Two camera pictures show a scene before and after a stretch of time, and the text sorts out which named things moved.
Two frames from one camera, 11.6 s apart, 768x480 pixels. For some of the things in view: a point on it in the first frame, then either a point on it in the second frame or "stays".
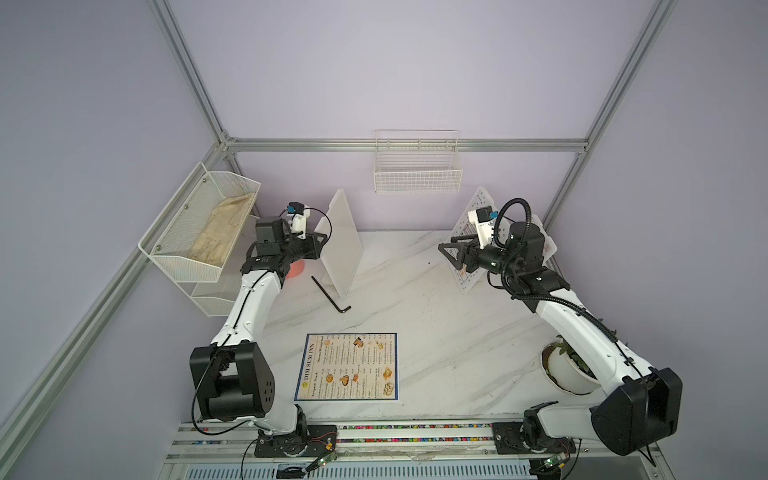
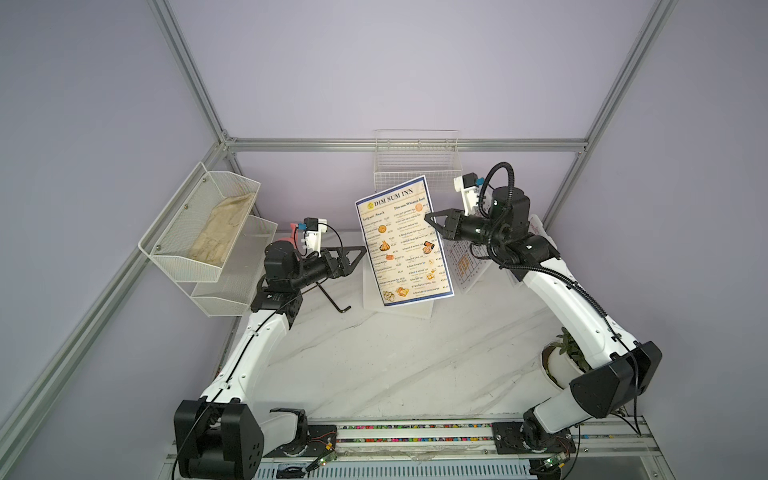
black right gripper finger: [459, 262] to [449, 231]
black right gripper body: [492, 259] to [474, 230]
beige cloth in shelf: [216, 237] stays
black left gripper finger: [312, 244] to [344, 267]
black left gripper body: [296, 249] to [316, 270]
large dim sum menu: [341, 367] to [404, 250]
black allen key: [339, 310] stays
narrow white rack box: [550, 247] stays
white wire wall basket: [417, 161] stays
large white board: [343, 252] to [373, 300]
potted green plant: [566, 369] stays
